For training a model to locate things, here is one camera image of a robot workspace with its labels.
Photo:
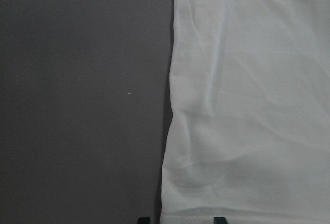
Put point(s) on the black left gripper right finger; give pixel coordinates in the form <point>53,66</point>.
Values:
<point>219,220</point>

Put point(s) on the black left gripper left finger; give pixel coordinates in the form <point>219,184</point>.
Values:
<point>143,220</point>

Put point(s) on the beige long-sleeve graphic shirt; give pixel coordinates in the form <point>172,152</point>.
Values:
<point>249,88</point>

